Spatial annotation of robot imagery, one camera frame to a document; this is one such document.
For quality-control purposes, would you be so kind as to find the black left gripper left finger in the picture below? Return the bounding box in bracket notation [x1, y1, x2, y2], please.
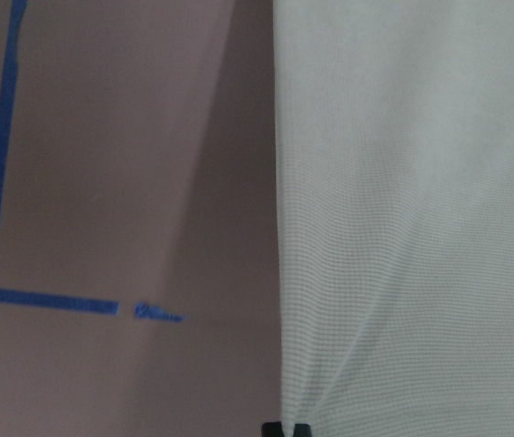
[261, 422, 283, 437]

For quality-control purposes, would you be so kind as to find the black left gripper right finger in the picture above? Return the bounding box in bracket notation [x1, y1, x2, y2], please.
[293, 423, 311, 437]

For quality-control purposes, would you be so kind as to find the sage green long-sleeve shirt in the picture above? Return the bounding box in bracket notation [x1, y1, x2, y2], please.
[274, 1, 514, 436]

